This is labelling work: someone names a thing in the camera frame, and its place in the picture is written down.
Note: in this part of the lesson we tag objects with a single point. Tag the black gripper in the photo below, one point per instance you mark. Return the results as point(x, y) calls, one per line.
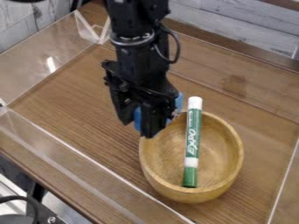
point(136, 77)

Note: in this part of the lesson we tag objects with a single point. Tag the green Expo marker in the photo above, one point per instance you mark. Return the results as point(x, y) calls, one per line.
point(192, 142)

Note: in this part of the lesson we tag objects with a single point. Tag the brown wooden bowl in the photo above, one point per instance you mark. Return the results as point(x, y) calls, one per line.
point(220, 160)

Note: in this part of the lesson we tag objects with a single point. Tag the black metal bracket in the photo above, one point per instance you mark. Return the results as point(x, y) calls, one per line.
point(40, 212)

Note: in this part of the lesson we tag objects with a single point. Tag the blue foam block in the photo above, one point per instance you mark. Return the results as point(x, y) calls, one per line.
point(137, 113)

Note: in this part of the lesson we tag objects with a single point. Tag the clear acrylic tray wall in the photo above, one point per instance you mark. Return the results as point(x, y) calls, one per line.
point(120, 179)

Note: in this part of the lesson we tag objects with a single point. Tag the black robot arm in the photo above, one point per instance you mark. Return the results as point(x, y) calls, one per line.
point(136, 17)

